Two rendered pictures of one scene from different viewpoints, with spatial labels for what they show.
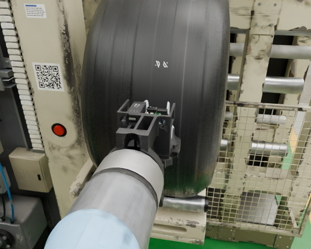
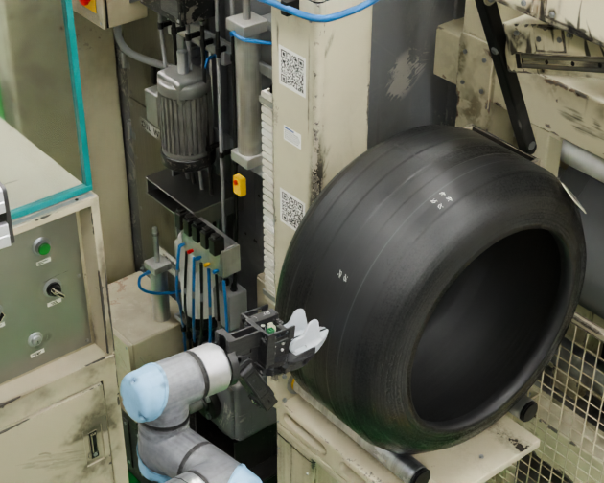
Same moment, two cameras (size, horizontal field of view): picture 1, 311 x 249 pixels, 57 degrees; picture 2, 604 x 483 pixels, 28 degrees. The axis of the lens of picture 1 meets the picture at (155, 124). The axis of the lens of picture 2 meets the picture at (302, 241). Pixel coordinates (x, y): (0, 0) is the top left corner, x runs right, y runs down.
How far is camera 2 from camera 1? 1.54 m
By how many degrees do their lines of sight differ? 35
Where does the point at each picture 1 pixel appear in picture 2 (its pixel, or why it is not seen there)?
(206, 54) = (384, 286)
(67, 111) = not seen: hidden behind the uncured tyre
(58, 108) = not seen: hidden behind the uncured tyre
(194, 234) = not seen: outside the picture
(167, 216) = (369, 469)
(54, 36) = (305, 172)
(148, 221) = (188, 389)
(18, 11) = (277, 127)
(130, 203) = (180, 373)
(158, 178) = (220, 373)
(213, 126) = (376, 365)
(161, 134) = (263, 346)
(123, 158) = (204, 350)
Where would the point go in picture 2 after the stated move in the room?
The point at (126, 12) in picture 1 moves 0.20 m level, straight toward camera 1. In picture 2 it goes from (345, 199) to (270, 256)
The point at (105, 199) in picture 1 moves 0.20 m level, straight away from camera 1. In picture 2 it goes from (170, 364) to (240, 291)
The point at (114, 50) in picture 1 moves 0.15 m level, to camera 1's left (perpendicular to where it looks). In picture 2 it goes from (313, 239) to (245, 206)
